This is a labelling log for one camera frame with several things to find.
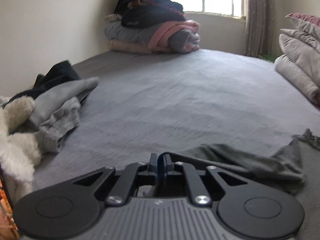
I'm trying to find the dark knitted clothes pile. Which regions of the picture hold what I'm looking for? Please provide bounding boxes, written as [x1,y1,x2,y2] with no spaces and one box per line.
[114,0,185,28]

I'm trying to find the grey folded quilt stack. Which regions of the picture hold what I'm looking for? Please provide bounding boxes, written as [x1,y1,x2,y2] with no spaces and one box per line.
[274,18,319,106]

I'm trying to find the grey bed sheet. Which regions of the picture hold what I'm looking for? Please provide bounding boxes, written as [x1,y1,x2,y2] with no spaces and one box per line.
[34,49,319,190]

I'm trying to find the pink grey folded blanket pile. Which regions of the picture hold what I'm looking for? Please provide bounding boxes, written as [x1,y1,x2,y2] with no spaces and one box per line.
[104,20,201,54]

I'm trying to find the grey garment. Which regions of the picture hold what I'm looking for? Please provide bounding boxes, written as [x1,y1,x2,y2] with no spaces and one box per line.
[170,129,319,239]

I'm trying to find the black garment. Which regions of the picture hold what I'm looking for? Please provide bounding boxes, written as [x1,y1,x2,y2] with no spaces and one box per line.
[3,60,81,107]

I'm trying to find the beige curtain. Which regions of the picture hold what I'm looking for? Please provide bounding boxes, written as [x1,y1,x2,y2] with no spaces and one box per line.
[245,0,274,57]

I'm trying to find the light grey sweatpants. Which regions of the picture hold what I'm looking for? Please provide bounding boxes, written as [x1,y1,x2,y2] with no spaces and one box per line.
[28,77,99,154]

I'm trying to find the white fluffy garment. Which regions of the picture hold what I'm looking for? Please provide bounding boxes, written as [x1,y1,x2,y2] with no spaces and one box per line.
[1,96,41,203]

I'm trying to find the red grey pillow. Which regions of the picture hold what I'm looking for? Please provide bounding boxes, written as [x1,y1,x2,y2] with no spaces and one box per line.
[286,12,320,27]

